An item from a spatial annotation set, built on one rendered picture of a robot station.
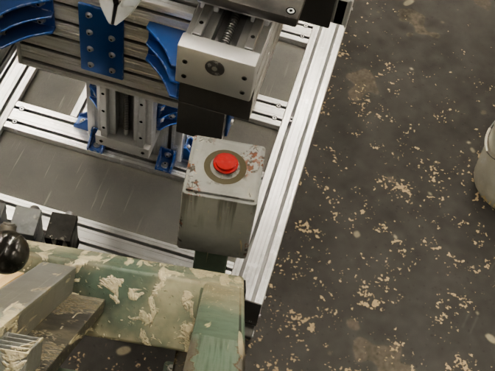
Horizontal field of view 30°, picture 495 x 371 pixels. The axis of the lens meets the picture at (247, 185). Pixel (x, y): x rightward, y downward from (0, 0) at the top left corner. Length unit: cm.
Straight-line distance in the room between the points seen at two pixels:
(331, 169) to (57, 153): 79
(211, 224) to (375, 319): 102
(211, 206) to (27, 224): 33
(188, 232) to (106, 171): 84
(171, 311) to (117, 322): 8
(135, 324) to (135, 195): 94
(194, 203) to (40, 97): 111
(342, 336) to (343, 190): 46
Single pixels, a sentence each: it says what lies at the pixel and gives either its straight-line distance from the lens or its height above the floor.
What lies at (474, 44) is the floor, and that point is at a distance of 315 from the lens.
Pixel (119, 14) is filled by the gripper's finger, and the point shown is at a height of 137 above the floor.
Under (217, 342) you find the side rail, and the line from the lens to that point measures 100.
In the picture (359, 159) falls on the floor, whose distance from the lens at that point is 272.
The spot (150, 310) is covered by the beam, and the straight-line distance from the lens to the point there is 139.
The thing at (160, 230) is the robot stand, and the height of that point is 21.
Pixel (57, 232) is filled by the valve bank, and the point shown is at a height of 76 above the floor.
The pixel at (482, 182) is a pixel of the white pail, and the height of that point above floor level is 5.
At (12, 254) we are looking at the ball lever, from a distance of 80.
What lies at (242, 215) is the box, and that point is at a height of 89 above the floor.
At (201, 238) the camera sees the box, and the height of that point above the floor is 80.
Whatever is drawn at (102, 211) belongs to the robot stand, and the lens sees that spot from 227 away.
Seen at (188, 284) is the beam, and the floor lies 91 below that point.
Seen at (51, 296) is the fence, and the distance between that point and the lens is 123.
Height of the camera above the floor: 211
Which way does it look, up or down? 54 degrees down
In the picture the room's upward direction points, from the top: 11 degrees clockwise
